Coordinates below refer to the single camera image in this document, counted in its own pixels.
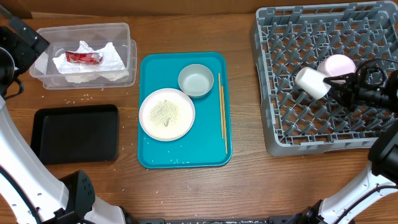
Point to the grey dishwasher rack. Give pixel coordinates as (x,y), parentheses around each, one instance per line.
(287,38)

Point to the clear plastic bin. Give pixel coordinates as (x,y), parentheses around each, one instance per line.
(66,38)

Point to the small pink bowl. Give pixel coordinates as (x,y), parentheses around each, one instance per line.
(335,65)

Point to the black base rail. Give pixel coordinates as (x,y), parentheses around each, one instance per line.
(269,220)

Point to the red snack wrapper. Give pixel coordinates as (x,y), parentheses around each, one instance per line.
(91,58)

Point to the white plate with rice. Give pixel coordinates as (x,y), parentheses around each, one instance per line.
(167,114)

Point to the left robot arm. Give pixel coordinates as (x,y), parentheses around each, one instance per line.
(32,192)

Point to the white napkin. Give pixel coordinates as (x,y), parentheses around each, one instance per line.
(111,68)

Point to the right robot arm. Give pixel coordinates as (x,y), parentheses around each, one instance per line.
(379,177)

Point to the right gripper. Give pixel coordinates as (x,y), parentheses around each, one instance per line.
(346,94)

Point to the wooden chopstick left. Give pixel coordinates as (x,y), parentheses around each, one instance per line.
(221,105)

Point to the grey bowl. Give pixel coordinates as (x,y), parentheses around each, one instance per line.
(195,80)

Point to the white paper cup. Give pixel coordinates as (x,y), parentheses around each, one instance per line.
(311,81)

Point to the black plastic tray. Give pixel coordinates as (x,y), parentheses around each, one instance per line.
(76,134)

